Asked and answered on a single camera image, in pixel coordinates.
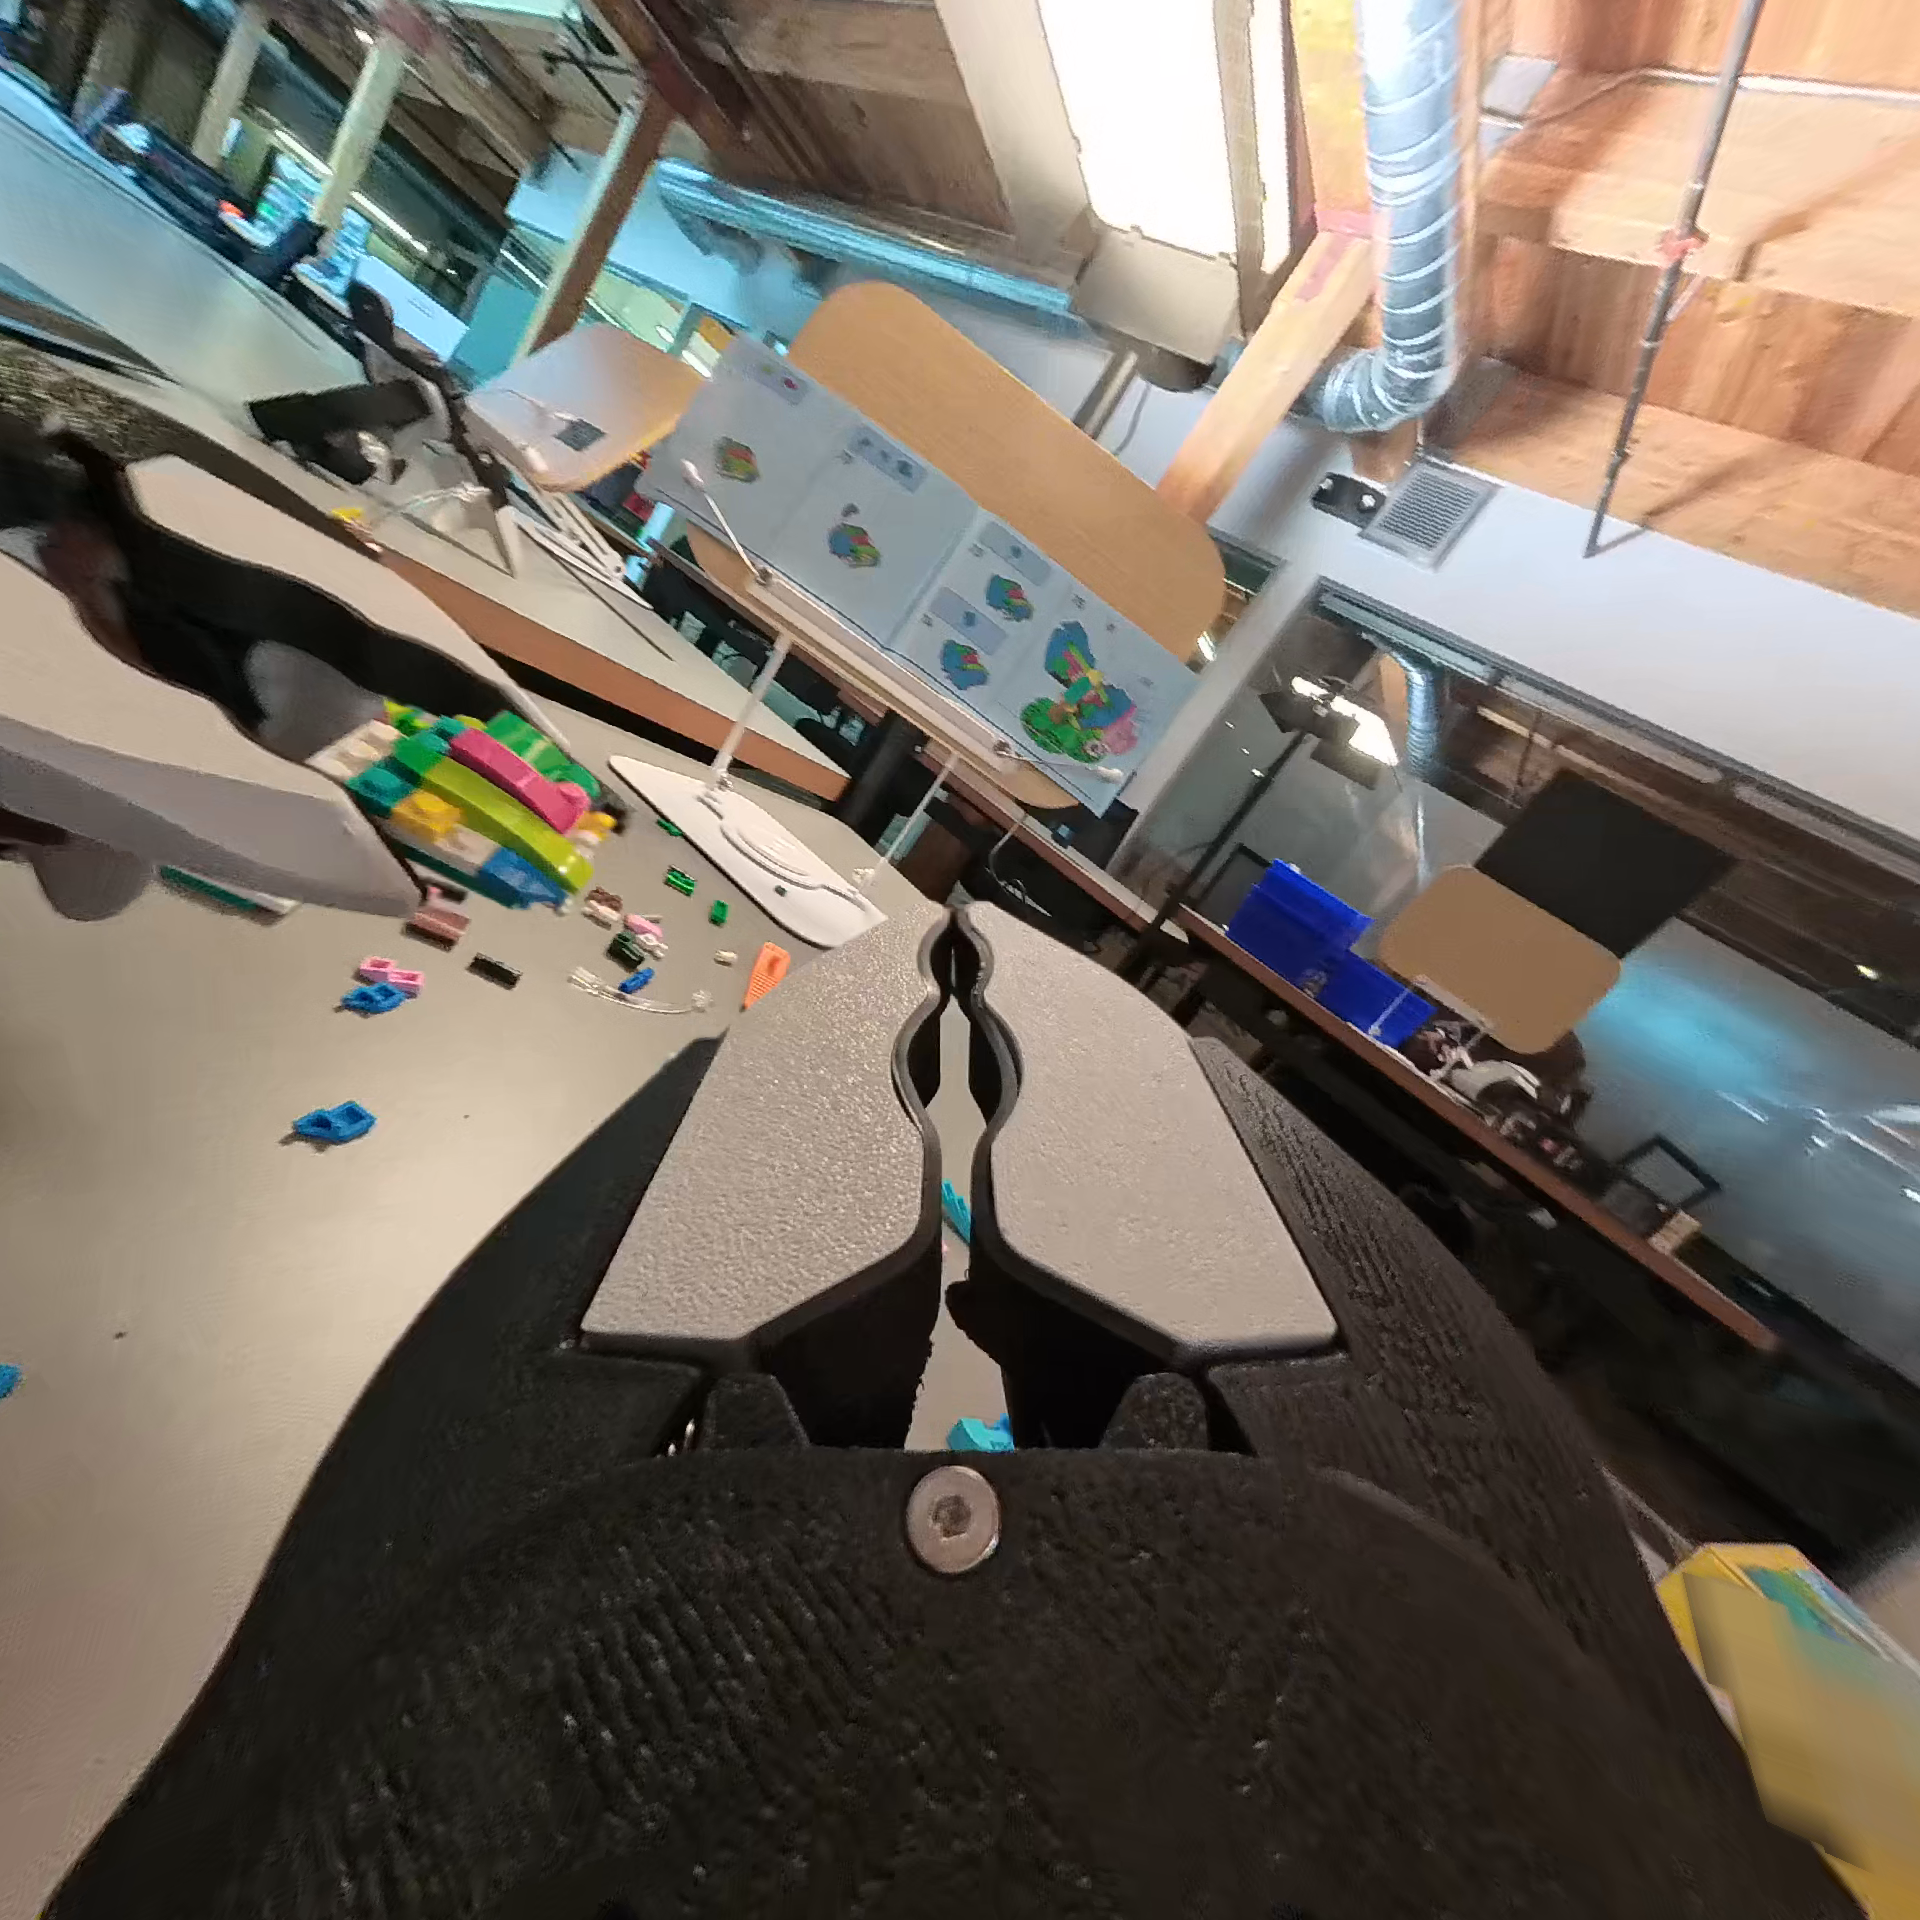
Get silver ventilation duct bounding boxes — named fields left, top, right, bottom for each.
left=1295, top=0, right=1477, bottom=439

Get wall air vent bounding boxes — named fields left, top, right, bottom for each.
left=1359, top=459, right=1500, bottom=569

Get grey top table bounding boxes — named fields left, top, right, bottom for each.
left=336, top=500, right=858, bottom=802

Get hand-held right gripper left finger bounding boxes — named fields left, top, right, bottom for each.
left=577, top=901, right=949, bottom=1452

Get silver ceiling pipe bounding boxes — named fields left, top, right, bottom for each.
left=651, top=156, right=1112, bottom=326

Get black tripod stand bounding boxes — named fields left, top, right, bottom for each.
left=1170, top=675, right=1405, bottom=962

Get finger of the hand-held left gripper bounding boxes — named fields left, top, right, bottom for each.
left=125, top=459, right=567, bottom=744
left=0, top=558, right=424, bottom=919

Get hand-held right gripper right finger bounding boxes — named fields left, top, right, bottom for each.
left=942, top=901, right=1339, bottom=1456

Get blue plastic bin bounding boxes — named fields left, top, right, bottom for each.
left=1227, top=858, right=1375, bottom=976
left=1305, top=946, right=1439, bottom=1050

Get dark wooden desk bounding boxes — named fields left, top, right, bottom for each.
left=960, top=779, right=1786, bottom=1353

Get yellow lego box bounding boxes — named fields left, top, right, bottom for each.
left=1649, top=1545, right=1920, bottom=1920

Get open instruction booklet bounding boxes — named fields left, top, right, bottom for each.
left=639, top=336, right=1201, bottom=820

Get metal ceiling pole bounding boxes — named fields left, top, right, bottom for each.
left=1580, top=0, right=1762, bottom=561

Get scattered green brown lego bits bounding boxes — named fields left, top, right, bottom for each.
left=582, top=862, right=745, bottom=970

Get ceiling light panel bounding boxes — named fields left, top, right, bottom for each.
left=1037, top=0, right=1297, bottom=273

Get black wall panel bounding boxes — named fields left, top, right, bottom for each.
left=1477, top=771, right=1749, bottom=962

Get clear lego piece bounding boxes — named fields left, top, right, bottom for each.
left=567, top=962, right=713, bottom=1018

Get multicolour lego build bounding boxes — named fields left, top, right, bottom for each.
left=305, top=697, right=625, bottom=912

